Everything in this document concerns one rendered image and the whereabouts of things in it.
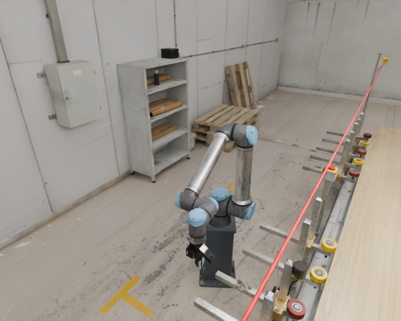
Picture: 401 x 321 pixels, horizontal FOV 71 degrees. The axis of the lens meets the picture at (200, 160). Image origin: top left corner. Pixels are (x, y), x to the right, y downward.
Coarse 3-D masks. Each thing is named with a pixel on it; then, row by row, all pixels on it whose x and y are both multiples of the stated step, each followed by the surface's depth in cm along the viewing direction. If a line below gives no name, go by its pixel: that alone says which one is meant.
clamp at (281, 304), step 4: (288, 296) 133; (276, 300) 132; (280, 300) 132; (288, 300) 135; (276, 304) 130; (280, 304) 130; (284, 304) 130; (280, 308) 128; (284, 308) 128; (276, 312) 126; (280, 312) 126; (272, 316) 129; (276, 316) 127; (280, 316) 126
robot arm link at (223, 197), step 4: (220, 188) 218; (212, 192) 214; (216, 192) 213; (220, 192) 212; (224, 192) 212; (228, 192) 212; (212, 196) 211; (216, 196) 208; (220, 196) 208; (224, 196) 207; (228, 196) 208; (216, 200) 208; (220, 200) 207; (224, 200) 208; (228, 200) 208; (220, 204) 209; (224, 204) 208; (228, 204) 206; (220, 208) 210; (224, 208) 208; (220, 212) 212; (224, 212) 211
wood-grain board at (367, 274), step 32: (384, 128) 326; (384, 160) 253; (384, 192) 207; (352, 224) 175; (384, 224) 175; (352, 256) 152; (384, 256) 152; (352, 288) 134; (384, 288) 134; (320, 320) 120; (352, 320) 120; (384, 320) 120
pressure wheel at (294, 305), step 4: (292, 300) 128; (296, 300) 128; (288, 304) 126; (292, 304) 126; (296, 304) 126; (300, 304) 126; (288, 308) 124; (292, 308) 124; (296, 308) 124; (300, 308) 124; (304, 308) 124; (288, 312) 125; (292, 312) 122; (296, 312) 122; (300, 312) 122; (304, 312) 122; (292, 316) 123; (296, 316) 122; (300, 316) 122; (304, 316) 124; (292, 320) 129
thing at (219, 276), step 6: (216, 276) 146; (222, 276) 145; (228, 276) 145; (228, 282) 143; (234, 282) 142; (234, 288) 142; (246, 294) 138; (252, 294) 136; (264, 294) 136; (258, 300) 135
